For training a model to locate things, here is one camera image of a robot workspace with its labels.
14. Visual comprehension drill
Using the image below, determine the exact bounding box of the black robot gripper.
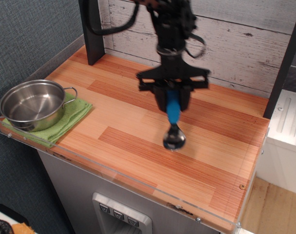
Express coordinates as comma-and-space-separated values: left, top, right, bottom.
137, 47, 210, 113

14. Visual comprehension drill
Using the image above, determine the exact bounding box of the blue handled metal spoon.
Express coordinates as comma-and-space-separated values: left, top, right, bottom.
163, 90, 186, 151

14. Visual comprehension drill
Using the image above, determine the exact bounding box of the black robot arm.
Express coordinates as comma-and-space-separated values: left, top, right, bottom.
135, 0, 210, 112

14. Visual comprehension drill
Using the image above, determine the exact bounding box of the stainless steel pot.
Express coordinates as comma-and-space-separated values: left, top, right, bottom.
0, 79, 78, 132

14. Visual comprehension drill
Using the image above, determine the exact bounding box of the green folded cloth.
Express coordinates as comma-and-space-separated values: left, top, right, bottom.
2, 98, 92, 148

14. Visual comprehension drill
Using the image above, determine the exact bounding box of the white appliance right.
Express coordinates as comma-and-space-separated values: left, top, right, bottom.
256, 90, 296, 193

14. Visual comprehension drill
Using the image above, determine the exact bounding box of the silver toy fridge cabinet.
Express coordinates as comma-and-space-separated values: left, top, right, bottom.
39, 151, 217, 234

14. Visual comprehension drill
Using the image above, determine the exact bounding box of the clear acrylic edge guard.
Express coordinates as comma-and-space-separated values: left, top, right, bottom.
0, 114, 269, 234

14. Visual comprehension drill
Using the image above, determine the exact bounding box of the orange object bottom left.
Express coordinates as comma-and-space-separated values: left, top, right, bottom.
11, 223, 36, 234

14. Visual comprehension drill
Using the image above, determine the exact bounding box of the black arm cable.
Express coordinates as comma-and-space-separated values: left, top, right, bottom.
85, 0, 207, 59

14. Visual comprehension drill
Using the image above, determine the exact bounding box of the dark vertical post right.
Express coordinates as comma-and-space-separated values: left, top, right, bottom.
263, 23, 296, 119

